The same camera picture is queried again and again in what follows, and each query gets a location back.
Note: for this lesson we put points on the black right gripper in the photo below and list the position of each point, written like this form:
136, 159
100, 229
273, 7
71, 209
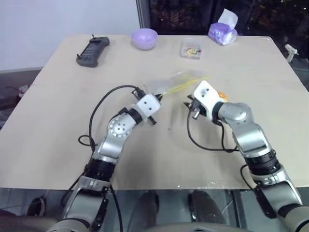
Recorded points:
199, 108

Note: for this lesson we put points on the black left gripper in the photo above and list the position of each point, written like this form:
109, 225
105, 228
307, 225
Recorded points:
138, 93

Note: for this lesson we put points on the clear yellow-zip plastic bag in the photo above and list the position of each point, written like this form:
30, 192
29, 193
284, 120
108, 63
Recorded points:
179, 77

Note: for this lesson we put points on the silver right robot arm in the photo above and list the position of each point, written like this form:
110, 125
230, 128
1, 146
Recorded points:
251, 137

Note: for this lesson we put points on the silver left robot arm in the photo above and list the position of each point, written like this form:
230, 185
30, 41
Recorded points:
113, 142

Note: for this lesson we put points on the orange snack packet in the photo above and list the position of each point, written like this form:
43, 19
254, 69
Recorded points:
224, 96

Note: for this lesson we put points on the clear box of colourful bits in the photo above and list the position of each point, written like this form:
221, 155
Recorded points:
191, 48

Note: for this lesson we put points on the purple plastic bowl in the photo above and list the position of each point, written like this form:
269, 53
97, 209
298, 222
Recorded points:
144, 38

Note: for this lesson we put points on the purple tissue pack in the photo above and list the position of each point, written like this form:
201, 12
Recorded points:
222, 32

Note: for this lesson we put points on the black handheld remote controller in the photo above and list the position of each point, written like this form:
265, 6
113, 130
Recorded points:
93, 51

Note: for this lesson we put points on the dark rounded shape under table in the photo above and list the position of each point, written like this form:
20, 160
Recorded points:
205, 206
146, 210

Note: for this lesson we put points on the small white and red bottle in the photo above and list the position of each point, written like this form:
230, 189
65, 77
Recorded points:
23, 89

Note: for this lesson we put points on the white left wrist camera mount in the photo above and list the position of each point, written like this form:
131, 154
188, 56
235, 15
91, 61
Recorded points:
149, 105

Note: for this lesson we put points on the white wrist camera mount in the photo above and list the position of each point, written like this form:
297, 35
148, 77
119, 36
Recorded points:
149, 105
205, 93

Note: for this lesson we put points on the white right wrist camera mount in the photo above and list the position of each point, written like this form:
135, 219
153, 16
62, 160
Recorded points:
205, 93

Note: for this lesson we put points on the grey window frame post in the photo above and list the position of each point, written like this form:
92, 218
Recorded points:
143, 14

